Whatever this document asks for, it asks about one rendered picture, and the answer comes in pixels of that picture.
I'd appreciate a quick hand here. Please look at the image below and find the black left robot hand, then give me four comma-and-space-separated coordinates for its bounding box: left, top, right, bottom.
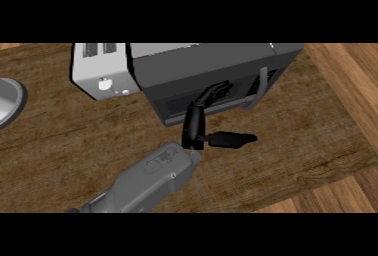
180, 80, 260, 152

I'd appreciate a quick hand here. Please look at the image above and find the silver toaster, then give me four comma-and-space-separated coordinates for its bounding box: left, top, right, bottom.
70, 43, 145, 102

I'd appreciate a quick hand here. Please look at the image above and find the dark grey microwave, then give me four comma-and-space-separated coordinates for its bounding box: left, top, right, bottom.
126, 43, 306, 128

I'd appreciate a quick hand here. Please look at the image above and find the dark grey microwave door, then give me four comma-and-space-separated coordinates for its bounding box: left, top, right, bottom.
140, 66, 270, 128

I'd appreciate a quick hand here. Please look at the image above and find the grey round dish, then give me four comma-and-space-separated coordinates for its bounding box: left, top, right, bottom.
0, 77, 30, 130

